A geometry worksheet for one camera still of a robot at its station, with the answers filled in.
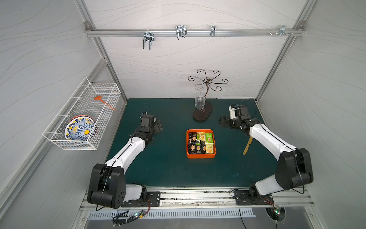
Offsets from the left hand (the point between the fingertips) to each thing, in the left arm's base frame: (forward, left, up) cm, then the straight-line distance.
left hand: (153, 125), depth 88 cm
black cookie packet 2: (-3, -25, -10) cm, 27 cm away
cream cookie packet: (0, -31, -11) cm, 33 cm away
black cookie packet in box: (-11, -25, -10) cm, 29 cm away
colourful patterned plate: (-16, +26, +21) cm, 37 cm away
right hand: (+4, -45, +1) cm, 46 cm away
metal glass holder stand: (+20, -32, -14) cm, 40 cm away
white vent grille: (-44, +12, -16) cm, 49 cm away
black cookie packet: (-9, -32, -11) cm, 35 cm away
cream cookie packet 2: (-9, -36, -11) cm, 38 cm away
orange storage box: (-14, -29, -13) cm, 34 cm away
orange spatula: (+5, +28, +18) cm, 34 cm away
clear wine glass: (+14, -29, +9) cm, 33 cm away
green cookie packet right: (-2, -36, -11) cm, 38 cm away
